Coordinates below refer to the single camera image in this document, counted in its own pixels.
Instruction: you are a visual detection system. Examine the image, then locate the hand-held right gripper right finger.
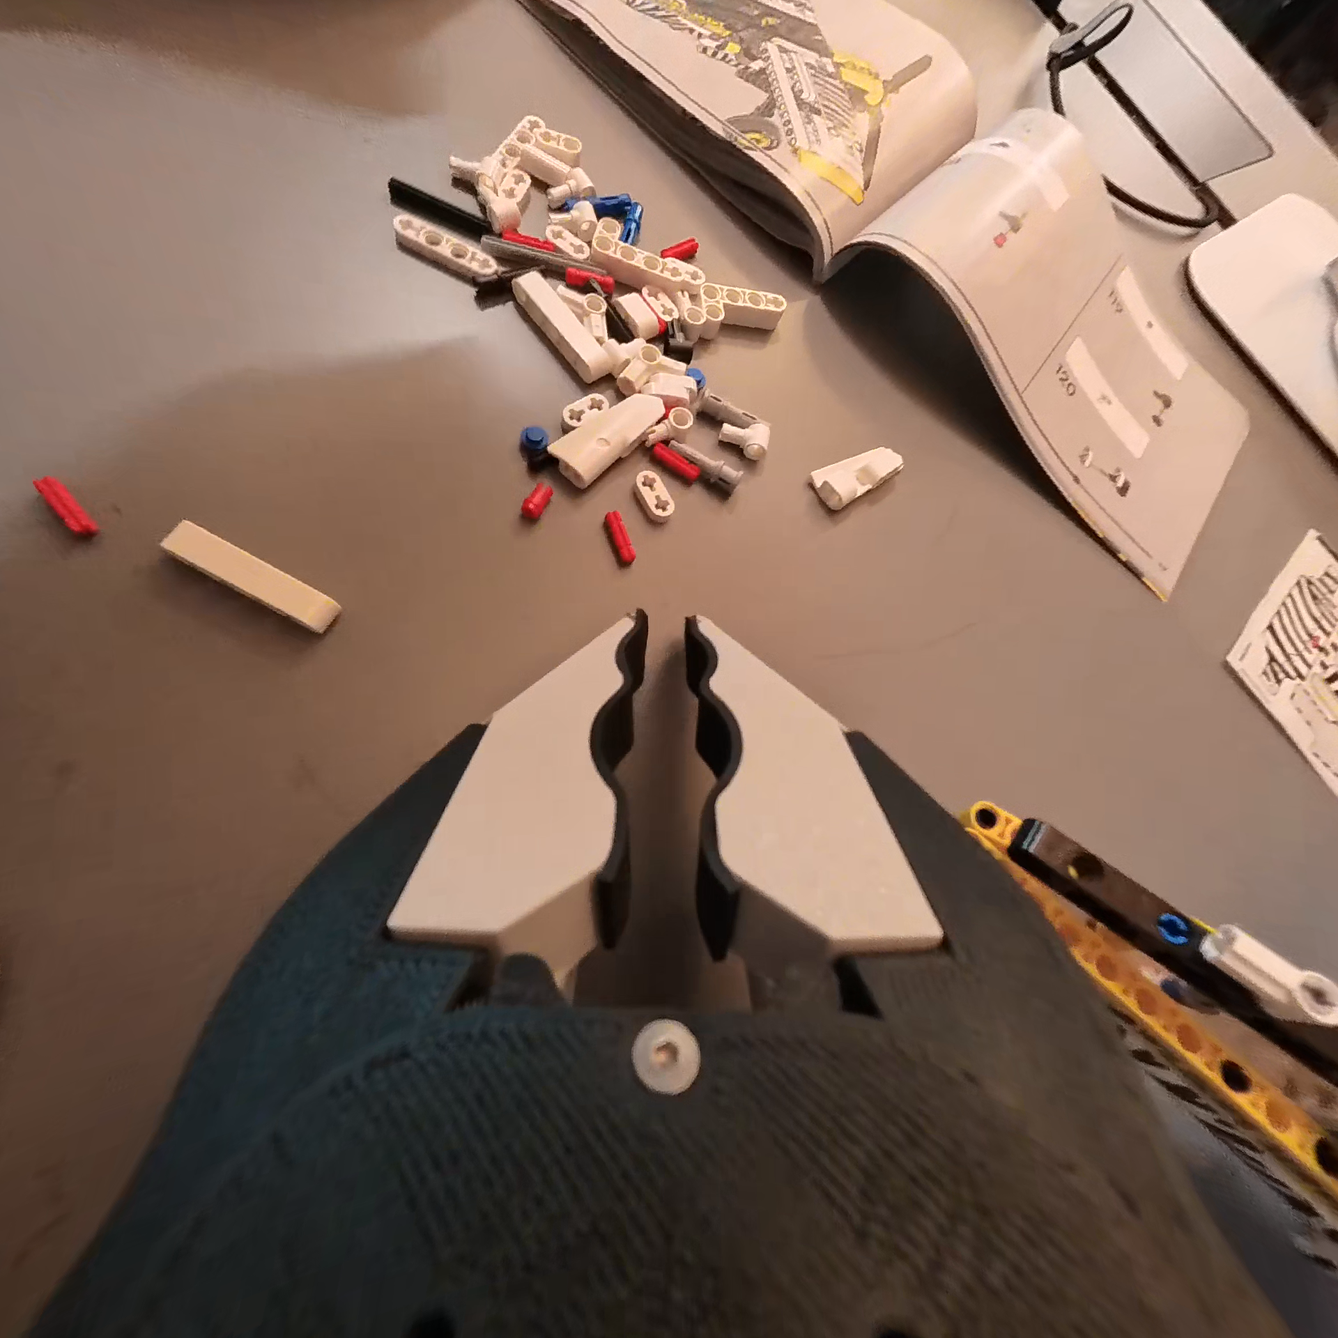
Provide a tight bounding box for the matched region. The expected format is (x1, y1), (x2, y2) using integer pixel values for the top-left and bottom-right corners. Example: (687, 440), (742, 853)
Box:
(681, 615), (947, 1007)

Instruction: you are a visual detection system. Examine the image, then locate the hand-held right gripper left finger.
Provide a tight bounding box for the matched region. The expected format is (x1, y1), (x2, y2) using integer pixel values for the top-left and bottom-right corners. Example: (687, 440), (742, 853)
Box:
(383, 609), (651, 998)

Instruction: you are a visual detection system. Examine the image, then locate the white yellow lego plane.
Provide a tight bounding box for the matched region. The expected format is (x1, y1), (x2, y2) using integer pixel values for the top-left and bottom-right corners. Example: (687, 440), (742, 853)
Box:
(961, 800), (1338, 1205)

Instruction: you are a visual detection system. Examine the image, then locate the white flat lego beam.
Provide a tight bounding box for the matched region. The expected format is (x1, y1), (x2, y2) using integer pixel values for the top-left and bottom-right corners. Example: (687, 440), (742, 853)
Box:
(159, 520), (342, 636)

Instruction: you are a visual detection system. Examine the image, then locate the white lego panel piece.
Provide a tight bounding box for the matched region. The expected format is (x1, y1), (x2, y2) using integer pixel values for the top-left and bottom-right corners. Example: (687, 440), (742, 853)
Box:
(808, 448), (906, 513)

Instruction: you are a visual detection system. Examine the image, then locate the red lego pin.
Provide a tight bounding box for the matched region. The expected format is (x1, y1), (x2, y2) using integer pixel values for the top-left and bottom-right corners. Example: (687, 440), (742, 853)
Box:
(31, 475), (101, 541)

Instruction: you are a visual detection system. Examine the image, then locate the pile of loose lego pieces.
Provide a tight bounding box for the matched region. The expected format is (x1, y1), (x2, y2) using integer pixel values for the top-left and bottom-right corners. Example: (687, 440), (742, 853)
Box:
(386, 114), (789, 569)

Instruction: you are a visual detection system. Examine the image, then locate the zebra striped sticker sheet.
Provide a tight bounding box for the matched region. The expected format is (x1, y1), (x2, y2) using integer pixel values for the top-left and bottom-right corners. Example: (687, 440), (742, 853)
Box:
(1224, 529), (1338, 799)

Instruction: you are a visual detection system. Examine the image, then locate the open instruction booklet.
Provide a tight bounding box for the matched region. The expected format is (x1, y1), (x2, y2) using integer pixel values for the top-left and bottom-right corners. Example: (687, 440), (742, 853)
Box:
(517, 0), (1251, 604)

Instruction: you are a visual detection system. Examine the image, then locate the black cable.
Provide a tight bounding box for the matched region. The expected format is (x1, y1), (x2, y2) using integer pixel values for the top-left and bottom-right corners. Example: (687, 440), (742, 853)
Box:
(1043, 0), (1226, 230)

